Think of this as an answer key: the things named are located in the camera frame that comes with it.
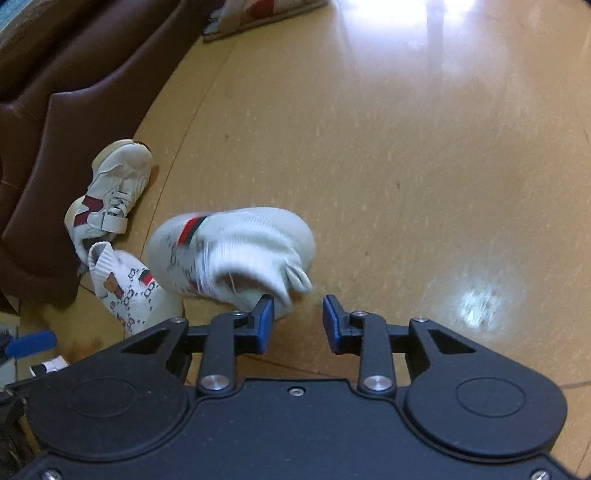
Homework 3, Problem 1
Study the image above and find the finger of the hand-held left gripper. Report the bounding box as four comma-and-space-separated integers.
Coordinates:
0, 329, 59, 361

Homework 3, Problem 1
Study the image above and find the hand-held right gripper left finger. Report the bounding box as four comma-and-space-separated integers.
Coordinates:
121, 295, 274, 397

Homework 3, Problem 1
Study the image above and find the brown leather sofa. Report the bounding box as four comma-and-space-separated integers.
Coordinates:
0, 0, 197, 315

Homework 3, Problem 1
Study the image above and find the white maroon velcro shoe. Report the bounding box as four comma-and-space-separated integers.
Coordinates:
64, 139, 153, 260

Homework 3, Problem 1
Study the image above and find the grey red slipper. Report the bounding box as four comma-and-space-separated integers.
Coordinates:
202, 0, 331, 44

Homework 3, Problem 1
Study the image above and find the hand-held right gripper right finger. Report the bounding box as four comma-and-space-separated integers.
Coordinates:
322, 295, 476, 396

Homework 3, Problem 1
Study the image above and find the white knit bear shoe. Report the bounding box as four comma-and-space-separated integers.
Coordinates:
147, 206, 317, 320
87, 242, 186, 336

